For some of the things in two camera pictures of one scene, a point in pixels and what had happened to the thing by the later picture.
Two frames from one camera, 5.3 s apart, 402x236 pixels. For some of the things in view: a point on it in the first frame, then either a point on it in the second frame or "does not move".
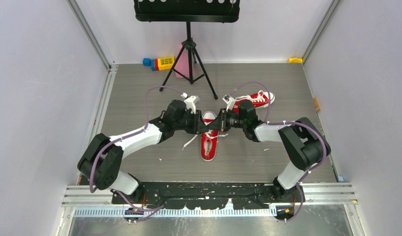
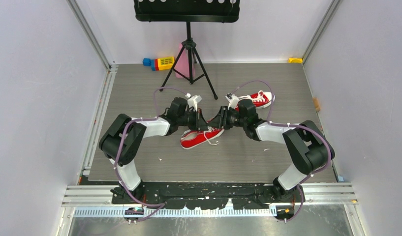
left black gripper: [199, 126] does not move
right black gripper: [221, 123] does not move
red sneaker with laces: [209, 139] → [192, 138]
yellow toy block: [161, 63] does not move
